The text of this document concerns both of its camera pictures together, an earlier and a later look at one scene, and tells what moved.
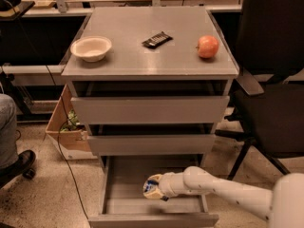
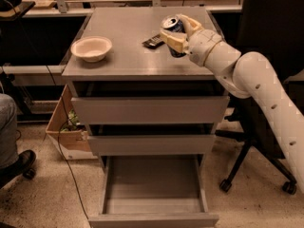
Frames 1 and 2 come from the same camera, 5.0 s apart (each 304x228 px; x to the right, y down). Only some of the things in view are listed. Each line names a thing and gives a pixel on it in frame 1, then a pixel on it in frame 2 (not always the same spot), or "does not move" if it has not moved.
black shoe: x=23 y=165 does not move
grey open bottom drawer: x=123 y=203 does not move
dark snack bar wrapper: x=157 y=41 does not move
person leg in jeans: x=9 y=140 does not move
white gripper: x=165 y=184 to x=202 y=47
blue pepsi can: x=149 y=184 to x=175 y=24
